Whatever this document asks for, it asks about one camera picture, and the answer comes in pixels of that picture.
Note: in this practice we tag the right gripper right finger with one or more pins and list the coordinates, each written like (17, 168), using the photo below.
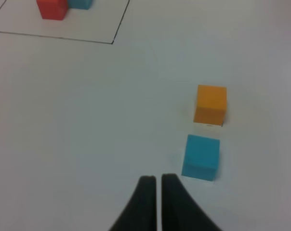
(179, 212)

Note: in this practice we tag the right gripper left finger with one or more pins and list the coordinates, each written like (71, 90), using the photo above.
(140, 213)

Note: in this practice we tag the orange block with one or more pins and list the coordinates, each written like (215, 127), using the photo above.
(211, 105)

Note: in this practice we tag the loose blue block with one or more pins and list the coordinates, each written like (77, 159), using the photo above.
(201, 159)

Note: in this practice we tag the blue template block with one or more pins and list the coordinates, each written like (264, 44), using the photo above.
(79, 4)

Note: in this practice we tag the red template block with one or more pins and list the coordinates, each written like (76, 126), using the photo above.
(52, 9)

